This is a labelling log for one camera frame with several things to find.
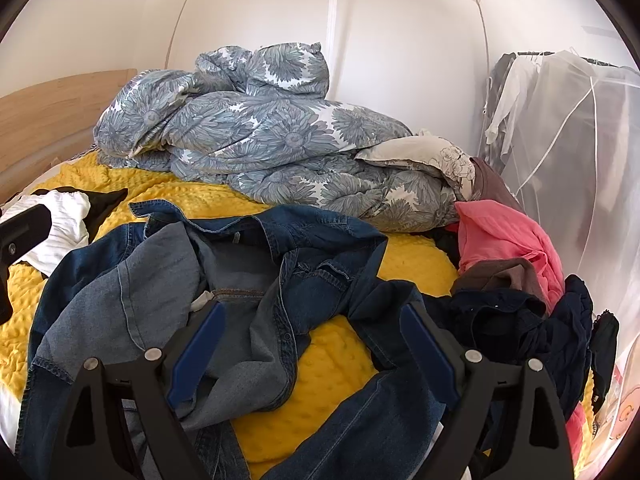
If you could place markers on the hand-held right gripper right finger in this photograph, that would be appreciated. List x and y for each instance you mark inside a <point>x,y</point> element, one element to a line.
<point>430,355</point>

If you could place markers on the cream floral cloth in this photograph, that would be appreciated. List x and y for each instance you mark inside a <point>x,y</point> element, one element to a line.
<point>435,155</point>

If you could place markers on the grey floral duvet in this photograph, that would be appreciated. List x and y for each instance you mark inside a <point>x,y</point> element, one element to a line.
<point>275,130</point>

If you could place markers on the cartoon printed net curtain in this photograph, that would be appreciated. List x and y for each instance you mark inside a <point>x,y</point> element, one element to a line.
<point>620,410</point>

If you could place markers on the white bed sheet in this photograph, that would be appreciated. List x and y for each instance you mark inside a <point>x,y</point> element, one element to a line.
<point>10,425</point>

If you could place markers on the pink garment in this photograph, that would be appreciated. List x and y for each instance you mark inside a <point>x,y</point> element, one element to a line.
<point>500,230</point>

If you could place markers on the white hanging garment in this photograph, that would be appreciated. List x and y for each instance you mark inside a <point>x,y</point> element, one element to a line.
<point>510,105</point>

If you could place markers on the grey hanging garment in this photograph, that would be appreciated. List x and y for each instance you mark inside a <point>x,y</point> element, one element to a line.
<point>497,77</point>

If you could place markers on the yellow dotted blanket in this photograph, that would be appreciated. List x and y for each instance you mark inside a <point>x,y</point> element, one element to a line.
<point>330,360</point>

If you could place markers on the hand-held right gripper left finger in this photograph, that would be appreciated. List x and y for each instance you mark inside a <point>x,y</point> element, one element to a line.
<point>197,355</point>

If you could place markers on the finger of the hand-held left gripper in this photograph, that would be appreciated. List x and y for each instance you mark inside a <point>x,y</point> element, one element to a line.
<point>5,295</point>
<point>22,235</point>

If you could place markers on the brown garment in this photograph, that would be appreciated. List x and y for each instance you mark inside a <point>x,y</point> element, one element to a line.
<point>500,275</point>

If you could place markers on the blue denim shirt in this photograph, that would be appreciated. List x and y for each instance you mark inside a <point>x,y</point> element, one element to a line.
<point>325,240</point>

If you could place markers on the wooden headboard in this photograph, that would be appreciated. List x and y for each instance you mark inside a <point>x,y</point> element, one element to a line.
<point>45,110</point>

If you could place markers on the white mosquito net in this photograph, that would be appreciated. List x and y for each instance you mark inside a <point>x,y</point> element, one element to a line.
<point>575,185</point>

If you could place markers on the black clothes rack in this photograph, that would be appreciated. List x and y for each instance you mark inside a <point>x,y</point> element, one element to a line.
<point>560,55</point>

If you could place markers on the black lace garment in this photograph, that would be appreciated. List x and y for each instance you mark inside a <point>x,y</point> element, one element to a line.
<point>602,350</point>

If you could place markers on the navy garment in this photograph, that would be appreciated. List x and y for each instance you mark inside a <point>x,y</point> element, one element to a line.
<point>525,330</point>

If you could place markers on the mauve garment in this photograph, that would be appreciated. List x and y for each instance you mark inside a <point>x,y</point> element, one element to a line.
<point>492,180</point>

